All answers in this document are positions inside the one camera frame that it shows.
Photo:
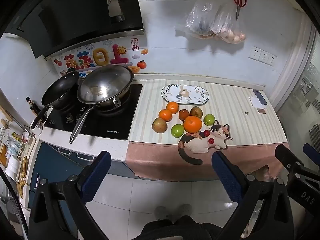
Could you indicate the black frying pan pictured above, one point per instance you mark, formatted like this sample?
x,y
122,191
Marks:
x,y
57,93

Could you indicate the oval floral plate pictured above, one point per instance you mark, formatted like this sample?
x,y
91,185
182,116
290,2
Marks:
x,y
185,93

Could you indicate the person's dark trouser legs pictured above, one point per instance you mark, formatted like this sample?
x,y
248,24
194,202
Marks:
x,y
182,230

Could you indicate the green apple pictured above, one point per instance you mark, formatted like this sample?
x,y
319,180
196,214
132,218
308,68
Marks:
x,y
209,119
177,130

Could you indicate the dark orange tangerine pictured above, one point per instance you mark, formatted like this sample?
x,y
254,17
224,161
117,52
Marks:
x,y
184,115

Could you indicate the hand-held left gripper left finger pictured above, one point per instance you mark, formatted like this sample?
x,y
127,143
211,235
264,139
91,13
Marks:
x,y
97,176

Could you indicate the brown square coaster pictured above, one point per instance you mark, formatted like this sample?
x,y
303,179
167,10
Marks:
x,y
261,110

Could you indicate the large orange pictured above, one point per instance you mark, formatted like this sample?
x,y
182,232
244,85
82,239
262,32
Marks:
x,y
192,124

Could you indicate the persimmon wall sticker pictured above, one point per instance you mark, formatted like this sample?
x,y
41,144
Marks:
x,y
141,64

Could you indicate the small orange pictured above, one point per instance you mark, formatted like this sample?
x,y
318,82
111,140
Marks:
x,y
172,107
165,115

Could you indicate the blue smartphone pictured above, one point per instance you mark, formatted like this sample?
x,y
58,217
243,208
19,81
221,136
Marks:
x,y
260,96

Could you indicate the gold ingot wall sticker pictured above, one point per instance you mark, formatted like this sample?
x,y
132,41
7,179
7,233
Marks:
x,y
134,69

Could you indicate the dark sauce bottle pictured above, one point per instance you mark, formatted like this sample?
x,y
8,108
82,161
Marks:
x,y
33,106

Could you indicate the striped cat print mat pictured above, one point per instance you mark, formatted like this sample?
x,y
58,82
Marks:
x,y
237,122

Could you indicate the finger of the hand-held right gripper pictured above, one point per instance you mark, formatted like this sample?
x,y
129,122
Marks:
x,y
311,151
285,156

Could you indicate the grey slipper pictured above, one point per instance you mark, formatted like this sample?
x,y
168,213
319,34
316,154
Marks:
x,y
185,209
160,212

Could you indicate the stack of white bowls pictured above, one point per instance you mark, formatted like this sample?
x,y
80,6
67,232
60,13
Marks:
x,y
12,166

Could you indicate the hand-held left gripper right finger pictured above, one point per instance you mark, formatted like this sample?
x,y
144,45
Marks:
x,y
226,177

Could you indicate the white wall socket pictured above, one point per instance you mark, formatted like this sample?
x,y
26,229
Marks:
x,y
255,53
264,57
272,60

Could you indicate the black gas stove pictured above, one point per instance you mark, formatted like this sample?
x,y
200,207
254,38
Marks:
x,y
112,127

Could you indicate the white paper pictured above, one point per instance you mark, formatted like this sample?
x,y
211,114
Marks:
x,y
253,102

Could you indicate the plastic bag of eggs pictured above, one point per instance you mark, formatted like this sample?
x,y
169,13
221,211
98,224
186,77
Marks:
x,y
230,30

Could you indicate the black range hood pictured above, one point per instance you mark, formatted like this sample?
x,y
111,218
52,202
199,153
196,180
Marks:
x,y
75,17

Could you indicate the yellow banana bunch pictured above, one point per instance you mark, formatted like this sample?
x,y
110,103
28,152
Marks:
x,y
23,180

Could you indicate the glass sliding door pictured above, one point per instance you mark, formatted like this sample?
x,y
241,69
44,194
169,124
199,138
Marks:
x,y
305,92

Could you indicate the plastic bag of dark vegetables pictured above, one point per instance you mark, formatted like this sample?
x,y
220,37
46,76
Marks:
x,y
200,20

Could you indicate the red seal wall sticker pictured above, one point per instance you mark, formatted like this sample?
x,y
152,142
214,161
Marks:
x,y
134,44

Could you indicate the steel wok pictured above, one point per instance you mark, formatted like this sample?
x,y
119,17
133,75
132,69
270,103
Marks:
x,y
105,85

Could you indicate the brown pear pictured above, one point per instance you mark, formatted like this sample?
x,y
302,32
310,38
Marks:
x,y
196,111
159,125

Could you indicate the colourful festive wall sticker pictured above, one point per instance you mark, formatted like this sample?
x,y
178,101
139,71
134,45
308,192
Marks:
x,y
97,57

